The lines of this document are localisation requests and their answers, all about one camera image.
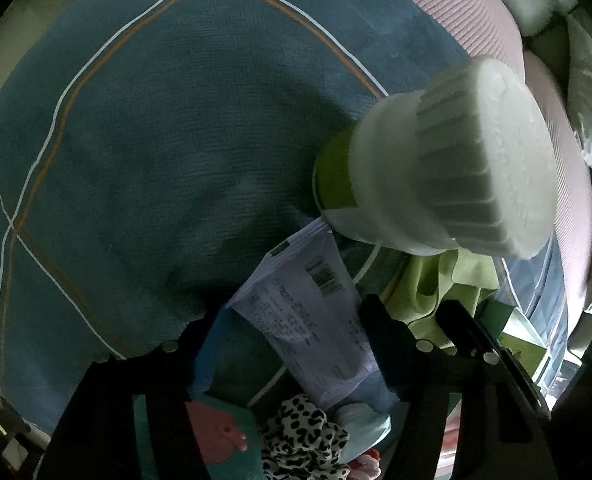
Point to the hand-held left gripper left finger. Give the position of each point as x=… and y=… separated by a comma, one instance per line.
x=208, y=355

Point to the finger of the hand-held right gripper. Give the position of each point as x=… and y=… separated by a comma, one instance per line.
x=475, y=327

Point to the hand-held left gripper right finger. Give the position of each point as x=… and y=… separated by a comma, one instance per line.
x=385, y=345

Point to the green box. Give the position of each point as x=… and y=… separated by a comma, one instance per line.
x=520, y=335

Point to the light green cloth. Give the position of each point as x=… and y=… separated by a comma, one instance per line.
x=435, y=285

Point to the blue face mask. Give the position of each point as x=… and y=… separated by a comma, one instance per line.
x=363, y=412

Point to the pale purple packet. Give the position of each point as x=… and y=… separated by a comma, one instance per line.
x=316, y=320

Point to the teal plastic toy case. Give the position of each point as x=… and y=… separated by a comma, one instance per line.
x=148, y=440

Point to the leopard print scrunchie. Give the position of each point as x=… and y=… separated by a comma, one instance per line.
x=301, y=440

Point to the white bottle green label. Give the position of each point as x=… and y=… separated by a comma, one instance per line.
x=450, y=160

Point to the grey sofa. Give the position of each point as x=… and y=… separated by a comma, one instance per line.
x=590, y=330

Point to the pink sofa seat cover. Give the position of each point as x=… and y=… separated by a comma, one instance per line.
x=425, y=0
x=570, y=185

